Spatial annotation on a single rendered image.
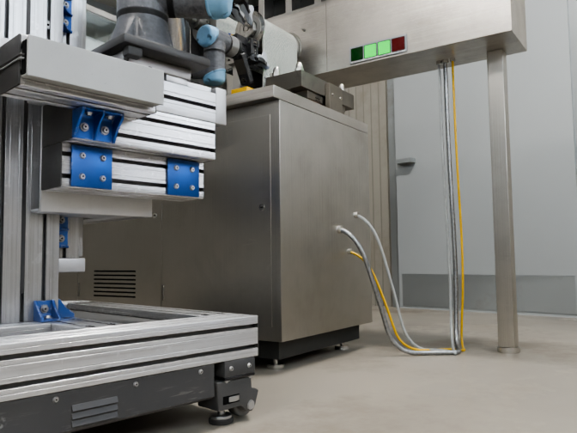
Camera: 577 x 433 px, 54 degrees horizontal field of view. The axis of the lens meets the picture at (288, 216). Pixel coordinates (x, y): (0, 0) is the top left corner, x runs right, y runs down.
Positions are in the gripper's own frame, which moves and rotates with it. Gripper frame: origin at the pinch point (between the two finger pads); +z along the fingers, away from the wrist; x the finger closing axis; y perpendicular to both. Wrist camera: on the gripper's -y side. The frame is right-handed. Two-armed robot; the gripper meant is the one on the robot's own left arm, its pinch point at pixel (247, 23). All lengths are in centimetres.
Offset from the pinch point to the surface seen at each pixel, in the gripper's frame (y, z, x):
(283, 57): 4.9, 19.7, -4.2
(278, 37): 8.4, 12.2, -4.2
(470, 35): 16, 35, -73
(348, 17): 31.3, 22.2, -23.9
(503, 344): -59, 120, -77
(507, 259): -35, 100, -79
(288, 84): -20.2, 17.9, -18.2
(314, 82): -12.7, 23.4, -23.9
